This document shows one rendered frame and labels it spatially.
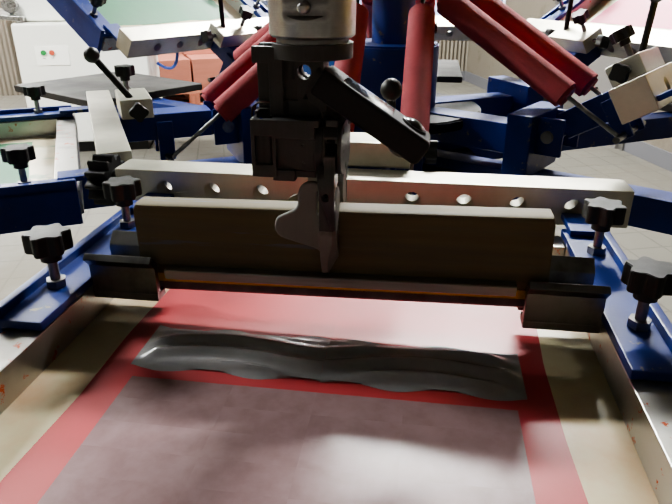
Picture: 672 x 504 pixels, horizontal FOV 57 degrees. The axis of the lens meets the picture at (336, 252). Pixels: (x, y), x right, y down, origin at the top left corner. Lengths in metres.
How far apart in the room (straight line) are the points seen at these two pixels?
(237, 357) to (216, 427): 0.09
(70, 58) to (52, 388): 4.56
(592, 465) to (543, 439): 0.04
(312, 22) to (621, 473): 0.42
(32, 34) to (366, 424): 4.77
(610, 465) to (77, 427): 0.41
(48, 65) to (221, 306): 4.52
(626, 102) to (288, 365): 0.58
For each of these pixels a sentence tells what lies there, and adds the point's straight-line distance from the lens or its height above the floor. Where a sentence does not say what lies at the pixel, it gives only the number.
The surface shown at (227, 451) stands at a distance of 0.50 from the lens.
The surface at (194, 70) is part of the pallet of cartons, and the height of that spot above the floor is 0.36.
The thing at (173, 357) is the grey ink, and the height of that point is 0.96.
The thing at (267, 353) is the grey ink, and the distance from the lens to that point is 0.59.
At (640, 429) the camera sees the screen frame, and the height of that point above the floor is 0.97.
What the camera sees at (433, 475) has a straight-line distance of 0.48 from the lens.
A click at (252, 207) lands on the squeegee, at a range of 0.61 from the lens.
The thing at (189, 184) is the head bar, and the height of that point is 1.02.
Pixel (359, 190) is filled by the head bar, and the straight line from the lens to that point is 0.82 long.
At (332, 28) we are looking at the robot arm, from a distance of 0.53.
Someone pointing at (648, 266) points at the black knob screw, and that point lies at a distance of 0.59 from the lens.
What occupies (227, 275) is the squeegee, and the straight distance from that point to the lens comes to 0.62.
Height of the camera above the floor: 1.29
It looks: 24 degrees down
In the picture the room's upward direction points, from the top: straight up
